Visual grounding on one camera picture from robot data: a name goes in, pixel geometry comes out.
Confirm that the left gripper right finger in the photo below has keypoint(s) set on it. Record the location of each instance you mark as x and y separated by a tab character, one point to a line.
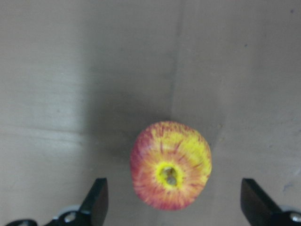
260	210

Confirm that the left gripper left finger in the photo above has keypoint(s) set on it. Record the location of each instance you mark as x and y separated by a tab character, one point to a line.
92	211

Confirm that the yellow-red apple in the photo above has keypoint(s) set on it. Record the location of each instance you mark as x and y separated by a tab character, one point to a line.
170	165

